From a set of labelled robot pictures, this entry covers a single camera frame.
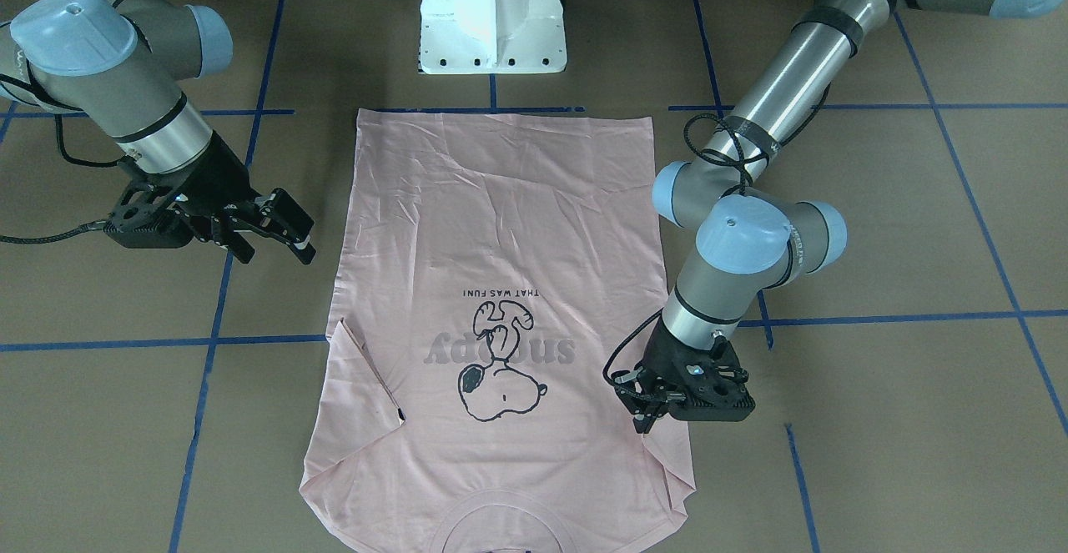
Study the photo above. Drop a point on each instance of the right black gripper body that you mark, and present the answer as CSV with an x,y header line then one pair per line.
x,y
219,178

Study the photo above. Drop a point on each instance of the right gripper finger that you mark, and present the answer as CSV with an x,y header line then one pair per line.
x,y
279,216
229,234

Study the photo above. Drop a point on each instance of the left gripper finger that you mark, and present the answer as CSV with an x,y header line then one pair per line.
x,y
645,415
628,387

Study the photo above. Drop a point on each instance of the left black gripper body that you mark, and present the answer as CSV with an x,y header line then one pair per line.
x,y
665,354

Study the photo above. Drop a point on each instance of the pink snoopy t-shirt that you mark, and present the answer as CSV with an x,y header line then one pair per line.
x,y
490,265

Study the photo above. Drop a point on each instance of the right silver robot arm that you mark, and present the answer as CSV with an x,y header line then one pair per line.
x,y
120,62

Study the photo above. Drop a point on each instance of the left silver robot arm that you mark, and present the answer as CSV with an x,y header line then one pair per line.
x,y
745,240

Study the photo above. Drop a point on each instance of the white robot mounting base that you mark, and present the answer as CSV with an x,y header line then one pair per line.
x,y
461,37

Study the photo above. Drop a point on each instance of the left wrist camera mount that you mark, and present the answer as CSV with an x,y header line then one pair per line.
x,y
713,384

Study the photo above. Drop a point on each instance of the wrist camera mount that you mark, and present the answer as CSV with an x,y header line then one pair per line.
x,y
143,218
713,384

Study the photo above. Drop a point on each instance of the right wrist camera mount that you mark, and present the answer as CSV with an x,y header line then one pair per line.
x,y
143,218

